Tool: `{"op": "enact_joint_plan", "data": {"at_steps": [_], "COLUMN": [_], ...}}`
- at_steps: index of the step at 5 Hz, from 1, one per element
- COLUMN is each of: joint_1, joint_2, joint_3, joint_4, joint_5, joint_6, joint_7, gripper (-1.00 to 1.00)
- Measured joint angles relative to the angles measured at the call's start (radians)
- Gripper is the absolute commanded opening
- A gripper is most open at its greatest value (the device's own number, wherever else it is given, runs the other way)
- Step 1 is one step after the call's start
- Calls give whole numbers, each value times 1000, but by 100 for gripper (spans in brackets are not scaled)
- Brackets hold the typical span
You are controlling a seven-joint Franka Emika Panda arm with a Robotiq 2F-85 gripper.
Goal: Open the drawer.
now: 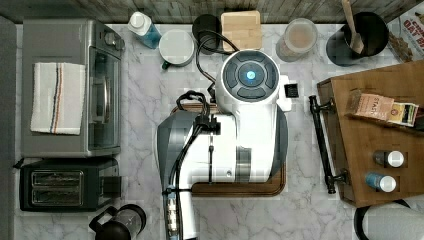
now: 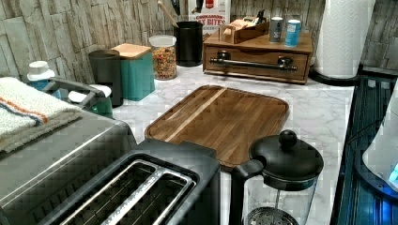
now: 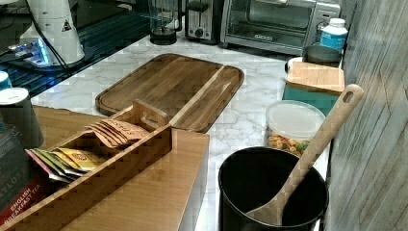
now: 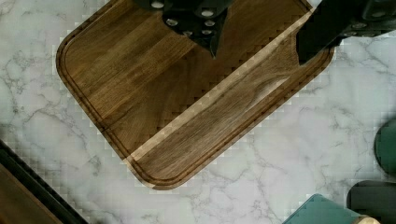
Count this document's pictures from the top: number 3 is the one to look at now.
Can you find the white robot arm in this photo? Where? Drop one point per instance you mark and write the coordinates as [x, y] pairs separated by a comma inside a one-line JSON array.
[[53, 34]]

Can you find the wooden cutting board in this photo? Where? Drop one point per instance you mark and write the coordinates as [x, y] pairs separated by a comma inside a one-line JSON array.
[[192, 91]]

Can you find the black utensil holder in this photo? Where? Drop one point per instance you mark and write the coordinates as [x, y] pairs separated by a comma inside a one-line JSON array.
[[250, 177]]

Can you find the clear jar of colourful cereal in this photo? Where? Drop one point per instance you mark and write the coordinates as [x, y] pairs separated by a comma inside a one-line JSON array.
[[290, 125]]

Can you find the brown tea bag packets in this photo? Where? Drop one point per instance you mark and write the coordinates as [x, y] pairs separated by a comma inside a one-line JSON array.
[[114, 133]]

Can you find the black silver toaster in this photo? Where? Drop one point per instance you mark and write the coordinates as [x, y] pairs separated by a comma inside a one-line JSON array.
[[203, 20]]

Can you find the black glass French press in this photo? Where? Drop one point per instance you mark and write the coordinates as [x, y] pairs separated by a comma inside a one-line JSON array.
[[165, 21]]

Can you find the teal canister with wooden lid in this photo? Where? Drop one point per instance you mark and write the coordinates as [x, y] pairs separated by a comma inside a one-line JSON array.
[[314, 84]]

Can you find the wooden spoon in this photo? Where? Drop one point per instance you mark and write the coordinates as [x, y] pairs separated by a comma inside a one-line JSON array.
[[272, 212]]

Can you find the silver toaster oven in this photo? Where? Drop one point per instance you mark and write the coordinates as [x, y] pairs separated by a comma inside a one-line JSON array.
[[283, 26]]

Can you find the dark grey canister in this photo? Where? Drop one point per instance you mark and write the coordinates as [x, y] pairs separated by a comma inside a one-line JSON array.
[[317, 54]]

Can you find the yellow green tea bag packets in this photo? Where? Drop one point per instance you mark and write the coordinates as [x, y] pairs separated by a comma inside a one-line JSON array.
[[65, 164]]

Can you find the white blue supplement bottle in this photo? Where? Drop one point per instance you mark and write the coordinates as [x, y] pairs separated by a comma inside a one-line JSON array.
[[334, 34]]

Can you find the wooden tea organizer tray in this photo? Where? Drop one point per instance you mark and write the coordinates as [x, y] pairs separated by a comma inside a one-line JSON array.
[[62, 207]]

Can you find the grey cylindrical can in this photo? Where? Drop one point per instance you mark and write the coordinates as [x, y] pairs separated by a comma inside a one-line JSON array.
[[17, 110]]

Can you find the English breakfast tea box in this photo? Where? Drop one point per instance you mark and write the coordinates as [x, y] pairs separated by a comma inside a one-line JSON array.
[[20, 186]]

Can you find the blue white can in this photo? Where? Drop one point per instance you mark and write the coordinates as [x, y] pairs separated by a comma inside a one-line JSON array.
[[5, 82]]

